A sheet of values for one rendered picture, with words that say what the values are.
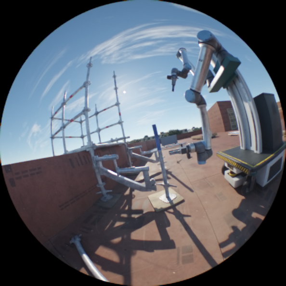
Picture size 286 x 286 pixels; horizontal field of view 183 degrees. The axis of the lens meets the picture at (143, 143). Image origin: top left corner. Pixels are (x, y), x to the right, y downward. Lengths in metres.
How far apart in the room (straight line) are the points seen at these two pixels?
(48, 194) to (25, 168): 0.30
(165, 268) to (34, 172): 1.09
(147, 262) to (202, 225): 0.43
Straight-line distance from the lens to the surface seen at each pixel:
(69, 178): 1.08
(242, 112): 1.22
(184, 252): 0.67
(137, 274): 0.66
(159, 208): 0.91
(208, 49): 0.90
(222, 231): 0.76
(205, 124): 0.93
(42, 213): 1.04
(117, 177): 1.00
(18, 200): 1.00
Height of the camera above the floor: 0.64
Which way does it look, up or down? level
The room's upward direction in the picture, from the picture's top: 12 degrees counter-clockwise
